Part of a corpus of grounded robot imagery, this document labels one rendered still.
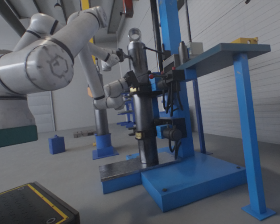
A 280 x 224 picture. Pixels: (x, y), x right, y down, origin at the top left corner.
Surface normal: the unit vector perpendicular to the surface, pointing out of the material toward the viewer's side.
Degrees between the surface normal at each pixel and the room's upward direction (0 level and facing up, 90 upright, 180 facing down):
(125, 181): 90
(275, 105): 90
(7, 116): 68
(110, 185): 90
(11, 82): 131
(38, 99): 90
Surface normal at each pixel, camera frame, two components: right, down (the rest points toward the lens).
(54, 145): 0.68, -0.08
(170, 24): 0.33, -0.04
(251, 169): -0.93, 0.11
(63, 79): 0.97, 0.06
